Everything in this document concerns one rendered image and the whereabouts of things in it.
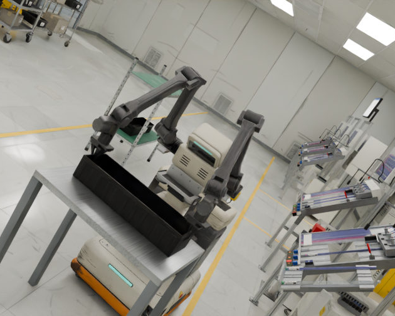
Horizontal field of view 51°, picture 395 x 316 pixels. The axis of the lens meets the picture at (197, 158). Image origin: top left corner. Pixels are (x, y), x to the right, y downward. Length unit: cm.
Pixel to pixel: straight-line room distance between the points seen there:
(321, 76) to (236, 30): 254
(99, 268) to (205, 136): 100
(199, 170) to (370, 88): 957
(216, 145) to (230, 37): 967
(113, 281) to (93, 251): 21
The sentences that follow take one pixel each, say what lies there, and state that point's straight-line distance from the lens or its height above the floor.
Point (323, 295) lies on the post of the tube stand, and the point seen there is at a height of 78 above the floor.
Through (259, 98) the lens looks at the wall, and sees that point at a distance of 1152.
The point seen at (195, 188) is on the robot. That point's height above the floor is 92.
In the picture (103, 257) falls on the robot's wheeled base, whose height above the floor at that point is 26.
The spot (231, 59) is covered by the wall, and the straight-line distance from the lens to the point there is 1168.
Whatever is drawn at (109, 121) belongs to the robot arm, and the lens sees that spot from 185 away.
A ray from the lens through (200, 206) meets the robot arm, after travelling 164.
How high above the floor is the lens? 161
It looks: 14 degrees down
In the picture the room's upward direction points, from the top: 33 degrees clockwise
